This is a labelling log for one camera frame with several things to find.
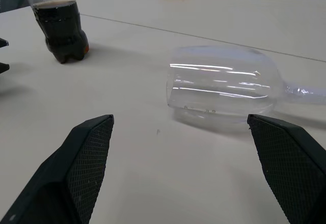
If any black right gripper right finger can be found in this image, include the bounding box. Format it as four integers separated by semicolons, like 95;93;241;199
247;114;326;224

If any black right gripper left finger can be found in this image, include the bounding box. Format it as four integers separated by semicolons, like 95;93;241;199
0;114;115;224

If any cola bottle with red label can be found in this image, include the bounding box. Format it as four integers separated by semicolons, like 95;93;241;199
21;0;90;65

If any empty clear plastic bottle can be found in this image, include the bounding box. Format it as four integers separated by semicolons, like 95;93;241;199
165;45;326;128

